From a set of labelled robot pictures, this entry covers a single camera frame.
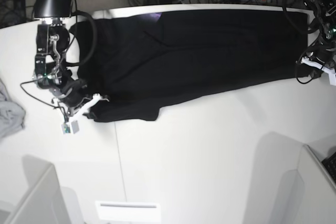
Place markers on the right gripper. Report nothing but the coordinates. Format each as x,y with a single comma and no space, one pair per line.
72,96

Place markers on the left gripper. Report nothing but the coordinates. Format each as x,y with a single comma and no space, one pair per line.
321,58

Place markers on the black T-shirt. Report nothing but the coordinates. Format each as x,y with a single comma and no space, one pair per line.
146,62

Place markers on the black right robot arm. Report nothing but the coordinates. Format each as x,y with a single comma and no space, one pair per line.
52,71

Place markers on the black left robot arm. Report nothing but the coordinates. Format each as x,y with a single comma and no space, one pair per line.
323,22

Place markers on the grey crumpled cloth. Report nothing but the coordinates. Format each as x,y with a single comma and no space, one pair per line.
12,115

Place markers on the black keyboard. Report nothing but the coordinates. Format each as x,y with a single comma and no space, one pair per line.
330,165

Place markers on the white partition panel left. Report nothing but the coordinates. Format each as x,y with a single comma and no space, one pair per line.
42,203

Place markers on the white partition panel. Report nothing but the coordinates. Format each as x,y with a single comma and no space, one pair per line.
318,202
42,203

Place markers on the white partition panel right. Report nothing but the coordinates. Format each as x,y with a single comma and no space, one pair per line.
318,202

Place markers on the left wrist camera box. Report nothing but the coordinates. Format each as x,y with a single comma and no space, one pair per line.
332,79

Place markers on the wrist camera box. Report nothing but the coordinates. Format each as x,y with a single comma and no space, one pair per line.
332,79
70,127

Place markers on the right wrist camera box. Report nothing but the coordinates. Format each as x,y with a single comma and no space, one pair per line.
70,127

